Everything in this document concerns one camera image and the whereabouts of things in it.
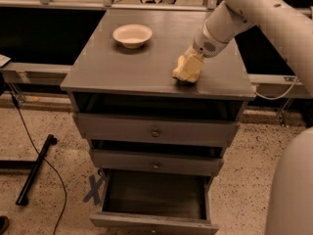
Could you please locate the metal rail frame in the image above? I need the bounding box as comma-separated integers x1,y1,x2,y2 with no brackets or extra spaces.
2,0,306,100

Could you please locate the yellow sponge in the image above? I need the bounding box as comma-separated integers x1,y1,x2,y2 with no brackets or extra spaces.
172,56,186,81

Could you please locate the grey wooden drawer cabinet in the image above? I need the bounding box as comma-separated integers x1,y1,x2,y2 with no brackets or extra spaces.
62,10,254,176

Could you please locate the black floor cable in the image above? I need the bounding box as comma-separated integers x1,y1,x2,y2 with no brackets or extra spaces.
9,88,68,235

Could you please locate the white cable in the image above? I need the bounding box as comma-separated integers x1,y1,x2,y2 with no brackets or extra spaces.
253,76,299,102

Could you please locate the grey open bottom drawer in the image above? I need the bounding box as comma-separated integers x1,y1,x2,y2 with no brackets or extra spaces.
90,169,218,235

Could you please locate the grey tape cross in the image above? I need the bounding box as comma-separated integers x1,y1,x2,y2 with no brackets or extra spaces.
83,175,106,205

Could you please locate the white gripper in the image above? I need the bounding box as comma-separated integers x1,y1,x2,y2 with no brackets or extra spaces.
177,23,229,83

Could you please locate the white bowl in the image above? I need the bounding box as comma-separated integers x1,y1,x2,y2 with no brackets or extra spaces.
112,24,153,49

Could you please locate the grey top drawer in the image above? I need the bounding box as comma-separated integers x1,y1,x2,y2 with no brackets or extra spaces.
73,113,239,147

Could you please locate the dark shoe tip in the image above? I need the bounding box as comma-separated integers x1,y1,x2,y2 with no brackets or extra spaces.
0,216,9,235

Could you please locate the black metal stand leg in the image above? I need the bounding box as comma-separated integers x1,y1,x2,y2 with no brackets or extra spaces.
0,134,57,207

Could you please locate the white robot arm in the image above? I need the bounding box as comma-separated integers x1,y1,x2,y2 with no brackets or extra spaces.
172,0,313,235

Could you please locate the grey middle drawer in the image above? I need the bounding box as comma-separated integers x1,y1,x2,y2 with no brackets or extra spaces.
90,149,224,176

